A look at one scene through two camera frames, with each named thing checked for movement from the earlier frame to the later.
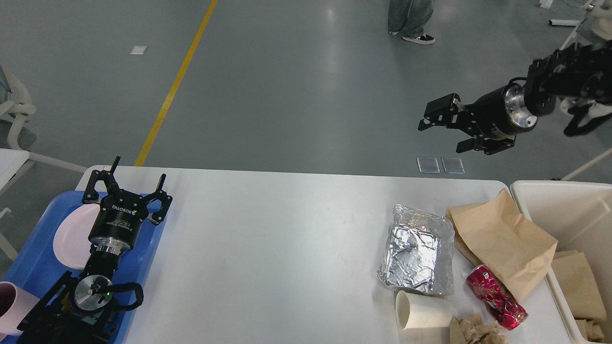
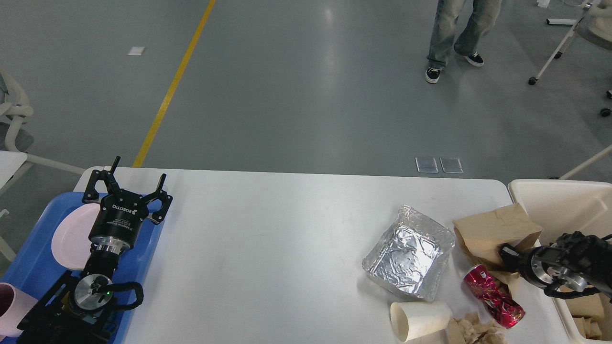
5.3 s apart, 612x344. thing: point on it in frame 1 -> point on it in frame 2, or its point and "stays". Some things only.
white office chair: (16, 108) stays
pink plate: (71, 244) stays
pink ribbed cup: (15, 303) stays
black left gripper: (119, 218) stays
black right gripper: (502, 113) -> (527, 263)
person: (413, 16) -> (484, 16)
